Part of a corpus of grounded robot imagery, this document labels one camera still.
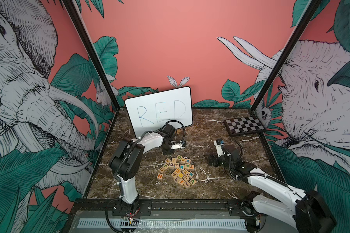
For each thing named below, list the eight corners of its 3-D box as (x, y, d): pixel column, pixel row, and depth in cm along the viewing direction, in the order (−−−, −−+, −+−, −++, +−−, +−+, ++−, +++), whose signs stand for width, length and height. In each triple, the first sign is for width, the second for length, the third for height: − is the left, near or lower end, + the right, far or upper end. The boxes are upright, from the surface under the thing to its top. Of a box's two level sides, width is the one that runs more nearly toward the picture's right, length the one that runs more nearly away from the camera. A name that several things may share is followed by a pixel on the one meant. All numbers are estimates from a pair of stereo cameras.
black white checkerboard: (230, 136, 106) (232, 134, 103) (223, 122, 115) (224, 119, 112) (263, 132, 109) (265, 129, 106) (254, 118, 118) (255, 115, 115)
